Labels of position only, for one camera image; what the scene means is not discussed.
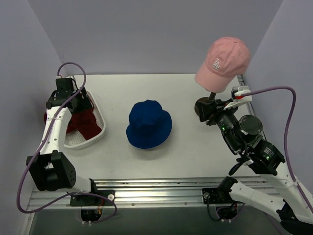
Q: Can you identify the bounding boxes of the pink baseball cap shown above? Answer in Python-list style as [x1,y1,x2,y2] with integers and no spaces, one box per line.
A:
[195,37,250,93]

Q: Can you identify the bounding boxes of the blue bucket hat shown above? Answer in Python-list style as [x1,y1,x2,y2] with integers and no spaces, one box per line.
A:
[126,100,173,149]

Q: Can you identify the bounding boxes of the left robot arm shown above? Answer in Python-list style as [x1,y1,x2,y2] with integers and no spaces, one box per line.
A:
[26,76,102,205]

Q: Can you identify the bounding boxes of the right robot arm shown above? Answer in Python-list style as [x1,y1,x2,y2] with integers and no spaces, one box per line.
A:
[195,97,313,235]

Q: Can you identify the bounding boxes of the cream mannequin head stand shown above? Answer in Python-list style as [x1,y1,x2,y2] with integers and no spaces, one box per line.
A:
[194,92,222,122]

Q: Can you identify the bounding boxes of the dark red knit hat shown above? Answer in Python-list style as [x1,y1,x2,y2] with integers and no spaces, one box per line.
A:
[66,108,102,140]

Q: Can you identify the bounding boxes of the white perforated basket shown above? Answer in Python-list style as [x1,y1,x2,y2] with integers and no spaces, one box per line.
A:
[64,91,106,150]

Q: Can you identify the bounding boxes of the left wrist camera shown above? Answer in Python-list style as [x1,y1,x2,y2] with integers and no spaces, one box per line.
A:
[56,77,74,93]

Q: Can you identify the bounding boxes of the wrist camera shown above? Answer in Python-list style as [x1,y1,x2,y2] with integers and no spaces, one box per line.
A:
[224,86,252,110]
[56,77,74,93]

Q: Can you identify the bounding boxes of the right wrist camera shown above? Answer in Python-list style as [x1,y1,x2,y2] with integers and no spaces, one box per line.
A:
[224,86,252,110]

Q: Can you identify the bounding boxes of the aluminium mounting rail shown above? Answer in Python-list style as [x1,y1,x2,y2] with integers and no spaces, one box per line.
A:
[29,178,282,209]

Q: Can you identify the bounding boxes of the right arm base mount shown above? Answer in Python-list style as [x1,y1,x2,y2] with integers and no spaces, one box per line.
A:
[201,176,245,223]

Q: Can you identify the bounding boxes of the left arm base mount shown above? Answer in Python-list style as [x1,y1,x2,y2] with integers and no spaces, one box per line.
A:
[69,189,117,225]

